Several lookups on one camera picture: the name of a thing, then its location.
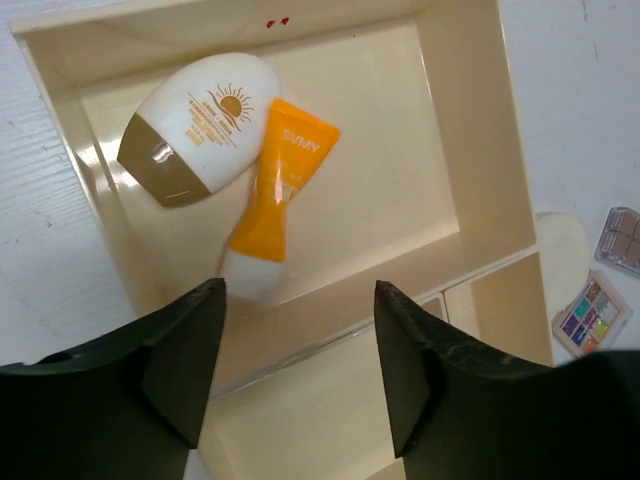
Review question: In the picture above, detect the orange sunscreen tube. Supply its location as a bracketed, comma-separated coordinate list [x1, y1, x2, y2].
[220, 97, 342, 301]

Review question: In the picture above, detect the round white powder puff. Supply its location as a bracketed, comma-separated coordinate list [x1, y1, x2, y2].
[535, 212, 591, 320]

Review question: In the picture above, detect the cream organizer tray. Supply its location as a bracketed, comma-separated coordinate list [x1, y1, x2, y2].
[11, 1, 553, 479]

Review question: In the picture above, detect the colourful eyeshadow palette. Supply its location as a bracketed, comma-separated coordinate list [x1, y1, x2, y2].
[552, 270, 633, 357]

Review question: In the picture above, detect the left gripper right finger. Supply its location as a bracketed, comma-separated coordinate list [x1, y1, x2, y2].
[374, 281, 639, 479]

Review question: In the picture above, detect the nude eyeshadow palette clear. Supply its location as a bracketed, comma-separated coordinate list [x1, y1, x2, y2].
[594, 207, 639, 278]

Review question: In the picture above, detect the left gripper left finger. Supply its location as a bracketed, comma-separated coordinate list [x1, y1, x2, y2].
[1, 279, 226, 479]

